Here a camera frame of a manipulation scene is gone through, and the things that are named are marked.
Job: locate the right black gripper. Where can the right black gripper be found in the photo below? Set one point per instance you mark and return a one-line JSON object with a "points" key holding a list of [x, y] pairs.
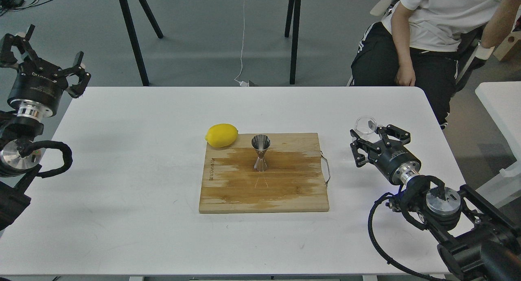
{"points": [[397, 164]]}

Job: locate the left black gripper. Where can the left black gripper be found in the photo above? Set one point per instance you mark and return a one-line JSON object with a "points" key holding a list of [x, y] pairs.
{"points": [[41, 88]]}

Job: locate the small clear glass cup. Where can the small clear glass cup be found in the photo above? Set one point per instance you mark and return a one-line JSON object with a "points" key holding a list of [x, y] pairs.
{"points": [[365, 128]]}

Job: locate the steel double jigger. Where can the steel double jigger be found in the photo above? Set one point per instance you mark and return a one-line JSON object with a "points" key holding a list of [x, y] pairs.
{"points": [[261, 143]]}

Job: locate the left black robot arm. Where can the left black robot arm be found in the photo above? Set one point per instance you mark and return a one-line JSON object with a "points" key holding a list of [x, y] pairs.
{"points": [[21, 155]]}

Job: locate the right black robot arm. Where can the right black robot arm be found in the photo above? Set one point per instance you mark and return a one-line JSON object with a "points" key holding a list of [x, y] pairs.
{"points": [[475, 240]]}

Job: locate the person's right hand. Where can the person's right hand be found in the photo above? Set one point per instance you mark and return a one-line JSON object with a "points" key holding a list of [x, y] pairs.
{"points": [[405, 76]]}

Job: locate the wooden cutting board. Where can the wooden cutting board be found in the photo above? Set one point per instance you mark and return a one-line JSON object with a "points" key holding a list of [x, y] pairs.
{"points": [[293, 182]]}

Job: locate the seated person white shirt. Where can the seated person white shirt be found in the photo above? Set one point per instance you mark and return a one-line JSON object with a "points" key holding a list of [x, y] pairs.
{"points": [[426, 34]]}

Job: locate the yellow lemon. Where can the yellow lemon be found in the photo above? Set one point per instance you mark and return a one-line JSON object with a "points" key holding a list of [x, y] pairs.
{"points": [[221, 135]]}

